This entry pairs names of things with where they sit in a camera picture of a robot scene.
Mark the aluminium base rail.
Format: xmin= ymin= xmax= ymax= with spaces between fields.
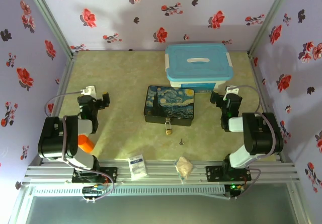
xmin=22 ymin=158 xmax=301 ymax=188

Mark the orange plastic block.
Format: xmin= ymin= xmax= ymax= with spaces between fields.
xmin=77 ymin=134 xmax=95 ymax=154

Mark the starry night painted tin box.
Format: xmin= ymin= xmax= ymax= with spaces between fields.
xmin=143 ymin=85 xmax=196 ymax=127

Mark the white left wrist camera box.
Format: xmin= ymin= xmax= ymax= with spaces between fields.
xmin=79 ymin=85 xmax=97 ymax=96

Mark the grey right arm cable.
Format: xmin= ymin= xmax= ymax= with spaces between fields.
xmin=232 ymin=84 xmax=276 ymax=201

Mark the grey left arm cable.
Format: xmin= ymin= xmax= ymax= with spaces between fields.
xmin=44 ymin=90 xmax=115 ymax=202

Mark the clear plastic bag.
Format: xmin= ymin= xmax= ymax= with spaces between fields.
xmin=175 ymin=156 xmax=195 ymax=185

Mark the aluminium side rail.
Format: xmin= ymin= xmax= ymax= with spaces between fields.
xmin=29 ymin=54 xmax=79 ymax=165
xmin=248 ymin=53 xmax=294 ymax=164

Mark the white slotted cable duct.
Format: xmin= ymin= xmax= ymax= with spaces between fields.
xmin=32 ymin=185 xmax=227 ymax=197

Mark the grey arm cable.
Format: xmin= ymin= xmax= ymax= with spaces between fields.
xmin=232 ymin=84 xmax=276 ymax=201
xmin=44 ymin=90 xmax=115 ymax=202

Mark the white paper packet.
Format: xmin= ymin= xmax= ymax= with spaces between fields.
xmin=127 ymin=155 xmax=148 ymax=182

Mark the white storage box blue lid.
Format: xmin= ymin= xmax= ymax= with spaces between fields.
xmin=165 ymin=42 xmax=234 ymax=94

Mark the aluminium frame post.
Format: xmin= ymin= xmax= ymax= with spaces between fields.
xmin=247 ymin=0 xmax=295 ymax=56
xmin=24 ymin=0 xmax=79 ymax=58

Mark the brass padlock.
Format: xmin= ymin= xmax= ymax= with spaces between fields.
xmin=165 ymin=117 xmax=174 ymax=136

